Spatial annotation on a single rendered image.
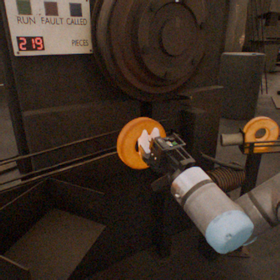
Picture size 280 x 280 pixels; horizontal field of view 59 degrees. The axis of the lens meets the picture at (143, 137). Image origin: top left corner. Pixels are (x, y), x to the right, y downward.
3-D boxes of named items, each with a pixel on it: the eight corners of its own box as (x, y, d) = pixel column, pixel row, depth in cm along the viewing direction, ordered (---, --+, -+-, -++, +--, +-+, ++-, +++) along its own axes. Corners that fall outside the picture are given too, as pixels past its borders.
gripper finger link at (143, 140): (142, 120, 70) (160, 139, 64) (140, 136, 73) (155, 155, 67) (133, 121, 68) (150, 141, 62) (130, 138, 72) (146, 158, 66)
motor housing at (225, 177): (191, 250, 139) (199, 167, 118) (219, 235, 149) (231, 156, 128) (207, 267, 128) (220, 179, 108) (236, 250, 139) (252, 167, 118)
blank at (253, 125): (250, 153, 118) (253, 156, 115) (235, 128, 113) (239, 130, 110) (280, 135, 115) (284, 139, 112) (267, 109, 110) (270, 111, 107)
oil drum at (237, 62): (205, 112, 385) (212, 52, 351) (232, 107, 413) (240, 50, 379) (236, 122, 338) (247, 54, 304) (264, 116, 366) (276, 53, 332)
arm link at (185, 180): (205, 200, 60) (174, 214, 55) (193, 186, 63) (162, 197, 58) (218, 174, 54) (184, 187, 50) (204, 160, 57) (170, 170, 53)
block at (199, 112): (177, 152, 127) (180, 107, 117) (189, 149, 130) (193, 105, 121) (192, 161, 118) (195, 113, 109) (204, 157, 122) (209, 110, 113)
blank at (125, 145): (111, 125, 68) (116, 129, 65) (158, 110, 74) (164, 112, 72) (120, 172, 74) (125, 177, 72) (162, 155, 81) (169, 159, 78)
